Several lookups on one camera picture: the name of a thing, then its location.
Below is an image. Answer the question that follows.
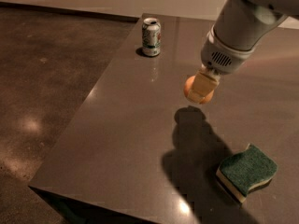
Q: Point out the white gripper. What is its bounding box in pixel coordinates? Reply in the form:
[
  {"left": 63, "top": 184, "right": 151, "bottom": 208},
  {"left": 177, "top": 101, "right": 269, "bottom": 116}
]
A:
[{"left": 187, "top": 27, "right": 256, "bottom": 104}]

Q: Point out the orange fruit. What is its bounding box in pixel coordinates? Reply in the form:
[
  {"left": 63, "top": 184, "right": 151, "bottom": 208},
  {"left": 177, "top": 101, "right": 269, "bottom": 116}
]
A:
[{"left": 183, "top": 76, "right": 214, "bottom": 105}]

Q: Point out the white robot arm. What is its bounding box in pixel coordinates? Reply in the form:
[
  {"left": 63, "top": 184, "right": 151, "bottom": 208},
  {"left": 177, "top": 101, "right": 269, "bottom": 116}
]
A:
[{"left": 184, "top": 0, "right": 299, "bottom": 104}]

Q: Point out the green and yellow sponge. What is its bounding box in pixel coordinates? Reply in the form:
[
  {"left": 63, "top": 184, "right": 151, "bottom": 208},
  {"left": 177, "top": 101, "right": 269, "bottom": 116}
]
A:
[{"left": 216, "top": 144, "right": 278, "bottom": 203}]

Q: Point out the green and white soda can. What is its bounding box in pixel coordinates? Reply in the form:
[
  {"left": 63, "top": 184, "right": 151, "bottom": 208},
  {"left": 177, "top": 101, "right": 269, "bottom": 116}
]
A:
[{"left": 142, "top": 18, "right": 161, "bottom": 57}]

